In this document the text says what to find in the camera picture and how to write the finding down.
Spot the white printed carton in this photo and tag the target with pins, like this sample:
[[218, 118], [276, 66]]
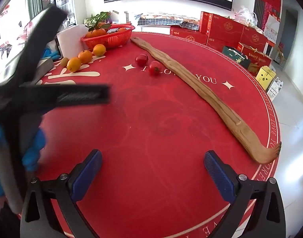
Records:
[[275, 87]]

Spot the checked cloth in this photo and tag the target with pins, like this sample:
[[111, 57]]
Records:
[[163, 18]]

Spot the red plastic basket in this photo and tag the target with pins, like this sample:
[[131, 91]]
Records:
[[109, 41]]

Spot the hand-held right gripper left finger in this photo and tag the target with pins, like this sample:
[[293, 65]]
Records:
[[88, 174]]

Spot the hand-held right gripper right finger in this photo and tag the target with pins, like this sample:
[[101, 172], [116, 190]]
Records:
[[218, 176]]

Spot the glass door fridge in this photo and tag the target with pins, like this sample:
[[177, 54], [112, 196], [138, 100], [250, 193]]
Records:
[[57, 0]]

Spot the dark green gift bag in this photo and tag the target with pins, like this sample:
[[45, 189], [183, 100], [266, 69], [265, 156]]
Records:
[[234, 55]]

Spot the clear plastic bag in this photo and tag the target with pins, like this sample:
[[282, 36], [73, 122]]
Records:
[[243, 15]]

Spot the long wooden stick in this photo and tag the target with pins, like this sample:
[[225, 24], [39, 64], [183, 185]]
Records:
[[206, 91]]

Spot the red cherry tomato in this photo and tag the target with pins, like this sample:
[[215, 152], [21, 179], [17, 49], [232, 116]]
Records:
[[154, 67], [141, 59]]

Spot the wall calendar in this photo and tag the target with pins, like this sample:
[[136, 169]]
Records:
[[272, 27]]

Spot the red paper gift bag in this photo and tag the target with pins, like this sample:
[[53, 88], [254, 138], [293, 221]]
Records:
[[255, 59]]

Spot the large red gift box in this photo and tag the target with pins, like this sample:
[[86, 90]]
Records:
[[223, 27]]

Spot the small orange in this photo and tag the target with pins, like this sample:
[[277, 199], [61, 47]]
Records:
[[74, 64], [85, 56], [99, 49]]

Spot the yellow carton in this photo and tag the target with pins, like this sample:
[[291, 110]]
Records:
[[265, 77]]

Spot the brown longan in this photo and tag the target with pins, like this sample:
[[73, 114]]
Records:
[[64, 61]]

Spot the green potted plant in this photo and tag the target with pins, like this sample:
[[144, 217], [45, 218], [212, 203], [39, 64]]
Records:
[[96, 17]]

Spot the person's left hand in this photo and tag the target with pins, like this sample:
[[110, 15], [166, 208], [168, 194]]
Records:
[[33, 151]]

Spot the flat red gift box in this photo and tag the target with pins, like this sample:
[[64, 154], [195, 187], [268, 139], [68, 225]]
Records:
[[188, 36]]

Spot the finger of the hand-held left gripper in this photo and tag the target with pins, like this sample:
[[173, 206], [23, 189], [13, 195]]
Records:
[[74, 95], [39, 42]]

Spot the white paper towel roll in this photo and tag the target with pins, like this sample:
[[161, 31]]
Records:
[[69, 41]]

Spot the blue rubber gloves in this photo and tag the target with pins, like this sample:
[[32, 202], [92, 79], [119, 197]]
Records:
[[51, 51]]

